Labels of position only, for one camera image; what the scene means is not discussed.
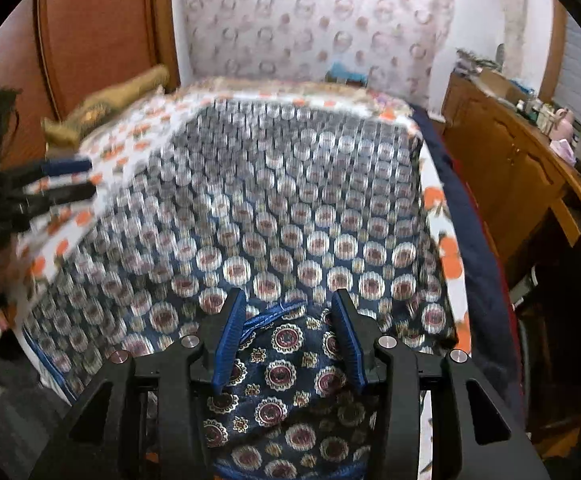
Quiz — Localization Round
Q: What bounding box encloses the navy bed sheet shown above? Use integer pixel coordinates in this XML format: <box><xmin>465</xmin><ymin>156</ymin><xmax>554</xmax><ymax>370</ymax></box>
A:
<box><xmin>412</xmin><ymin>105</ymin><xmax>525</xmax><ymax>425</ymax></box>

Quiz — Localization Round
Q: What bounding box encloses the long wooden cabinet desk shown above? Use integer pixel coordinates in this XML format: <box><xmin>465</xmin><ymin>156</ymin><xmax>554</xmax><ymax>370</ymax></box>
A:
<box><xmin>442</xmin><ymin>74</ymin><xmax>581</xmax><ymax>275</ymax></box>

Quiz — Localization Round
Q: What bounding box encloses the golden fringed cushion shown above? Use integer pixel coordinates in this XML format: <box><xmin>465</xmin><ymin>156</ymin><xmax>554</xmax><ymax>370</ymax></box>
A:
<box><xmin>41</xmin><ymin>64</ymin><xmax>170</xmax><ymax>150</ymax></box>

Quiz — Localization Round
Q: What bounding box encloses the pink figurine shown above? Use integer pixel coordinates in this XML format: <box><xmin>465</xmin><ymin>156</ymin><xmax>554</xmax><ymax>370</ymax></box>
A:
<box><xmin>549</xmin><ymin>108</ymin><xmax>575</xmax><ymax>141</ymax></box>

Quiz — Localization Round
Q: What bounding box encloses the blue tissue box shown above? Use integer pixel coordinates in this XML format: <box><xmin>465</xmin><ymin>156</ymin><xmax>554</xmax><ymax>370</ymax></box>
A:
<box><xmin>325</xmin><ymin>62</ymin><xmax>367</xmax><ymax>87</ymax></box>

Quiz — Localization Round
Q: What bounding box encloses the wooden louvered wardrobe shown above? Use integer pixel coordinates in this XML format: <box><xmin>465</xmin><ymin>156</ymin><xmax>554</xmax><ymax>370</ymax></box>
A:
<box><xmin>0</xmin><ymin>0</ymin><xmax>180</xmax><ymax>167</ymax></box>

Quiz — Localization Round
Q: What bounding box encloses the orange fruit print blanket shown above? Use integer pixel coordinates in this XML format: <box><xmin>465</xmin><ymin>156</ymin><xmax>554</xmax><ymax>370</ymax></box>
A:
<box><xmin>0</xmin><ymin>81</ymin><xmax>474</xmax><ymax>480</ymax></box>

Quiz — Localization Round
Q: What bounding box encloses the pink circle pattern curtain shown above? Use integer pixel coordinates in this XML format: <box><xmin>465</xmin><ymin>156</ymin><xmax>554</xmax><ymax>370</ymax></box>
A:
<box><xmin>183</xmin><ymin>0</ymin><xmax>454</xmax><ymax>106</ymax></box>

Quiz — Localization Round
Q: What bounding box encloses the cardboard box on desk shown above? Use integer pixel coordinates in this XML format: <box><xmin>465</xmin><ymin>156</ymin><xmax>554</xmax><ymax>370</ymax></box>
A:
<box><xmin>477</xmin><ymin>68</ymin><xmax>528</xmax><ymax>106</ymax></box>

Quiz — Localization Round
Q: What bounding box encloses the navy patterned silk garment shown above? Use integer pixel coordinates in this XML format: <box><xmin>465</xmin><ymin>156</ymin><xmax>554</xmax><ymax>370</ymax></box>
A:
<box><xmin>25</xmin><ymin>100</ymin><xmax>456</xmax><ymax>479</ymax></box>

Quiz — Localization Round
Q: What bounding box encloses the floral quilt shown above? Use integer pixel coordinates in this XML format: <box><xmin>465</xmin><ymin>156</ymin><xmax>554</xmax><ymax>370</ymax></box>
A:
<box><xmin>173</xmin><ymin>77</ymin><xmax>414</xmax><ymax>119</ymax></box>

